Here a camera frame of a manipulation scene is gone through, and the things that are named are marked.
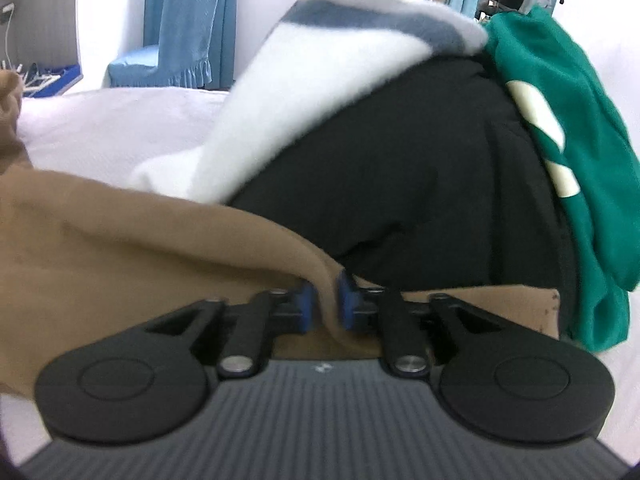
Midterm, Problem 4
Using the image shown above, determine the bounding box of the grey wardrobe cabinet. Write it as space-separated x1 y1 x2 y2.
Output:
5 0 82 72

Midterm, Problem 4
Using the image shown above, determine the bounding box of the green garment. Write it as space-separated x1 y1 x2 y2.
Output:
482 5 640 354

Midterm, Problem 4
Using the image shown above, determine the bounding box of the blue covered chair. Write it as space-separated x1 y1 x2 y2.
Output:
105 0 238 90

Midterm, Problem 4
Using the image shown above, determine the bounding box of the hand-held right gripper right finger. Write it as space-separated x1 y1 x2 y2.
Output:
336 270 497 379

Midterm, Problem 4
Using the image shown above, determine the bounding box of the bed with grey sheet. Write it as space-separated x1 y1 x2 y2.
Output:
0 85 640 466

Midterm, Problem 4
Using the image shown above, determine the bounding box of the white grey sweater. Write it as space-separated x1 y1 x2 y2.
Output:
131 0 489 206

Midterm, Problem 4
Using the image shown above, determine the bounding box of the brown hoodie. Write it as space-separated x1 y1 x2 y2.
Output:
0 70 559 401

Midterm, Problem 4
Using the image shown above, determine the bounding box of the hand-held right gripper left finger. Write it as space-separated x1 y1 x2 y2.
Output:
145 282 317 379

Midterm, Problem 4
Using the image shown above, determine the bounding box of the blue tray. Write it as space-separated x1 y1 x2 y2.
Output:
22 62 82 97

